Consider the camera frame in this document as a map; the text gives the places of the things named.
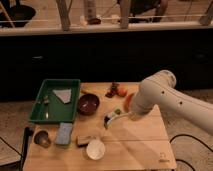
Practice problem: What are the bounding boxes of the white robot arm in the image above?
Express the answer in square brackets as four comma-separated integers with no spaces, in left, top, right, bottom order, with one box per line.
[130,70,213,136]

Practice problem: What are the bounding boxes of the green plastic tray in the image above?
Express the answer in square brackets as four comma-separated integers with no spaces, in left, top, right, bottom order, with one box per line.
[29,79,80,124]

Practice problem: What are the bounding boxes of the black clamp post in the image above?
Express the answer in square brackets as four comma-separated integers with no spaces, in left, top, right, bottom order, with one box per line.
[19,127,34,171]

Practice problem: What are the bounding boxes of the orange bowl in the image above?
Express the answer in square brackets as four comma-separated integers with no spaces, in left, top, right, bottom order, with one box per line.
[124,93,134,112]

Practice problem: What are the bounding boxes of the blue sponge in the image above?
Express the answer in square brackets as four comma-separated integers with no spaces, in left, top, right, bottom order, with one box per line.
[55,123,73,145]

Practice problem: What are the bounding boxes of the dark metal cup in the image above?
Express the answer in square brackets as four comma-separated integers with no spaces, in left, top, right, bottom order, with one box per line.
[34,131,51,148]

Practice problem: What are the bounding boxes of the grey cloth in tray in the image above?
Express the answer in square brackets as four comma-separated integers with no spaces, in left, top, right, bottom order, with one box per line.
[53,89,72,104]

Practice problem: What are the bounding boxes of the orange tomato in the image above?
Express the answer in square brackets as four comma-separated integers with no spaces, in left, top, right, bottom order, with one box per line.
[117,86,127,97]

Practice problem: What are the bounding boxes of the black floor cable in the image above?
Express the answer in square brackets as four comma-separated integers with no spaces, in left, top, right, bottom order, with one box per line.
[169,133,213,171]

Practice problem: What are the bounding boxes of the white handled brush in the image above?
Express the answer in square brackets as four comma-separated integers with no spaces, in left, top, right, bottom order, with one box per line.
[104,113,128,129]

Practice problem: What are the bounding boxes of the metal spoon in tray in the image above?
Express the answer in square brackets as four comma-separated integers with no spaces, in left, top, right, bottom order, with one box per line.
[43,95,50,119]

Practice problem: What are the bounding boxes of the dark red grapes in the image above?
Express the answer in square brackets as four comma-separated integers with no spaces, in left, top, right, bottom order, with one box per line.
[105,82,119,98]

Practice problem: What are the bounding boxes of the purple bowl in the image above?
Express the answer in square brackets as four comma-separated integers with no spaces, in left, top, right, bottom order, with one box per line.
[77,94,100,116]

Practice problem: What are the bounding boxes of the green pepper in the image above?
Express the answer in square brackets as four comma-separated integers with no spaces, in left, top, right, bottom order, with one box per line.
[115,109,121,115]

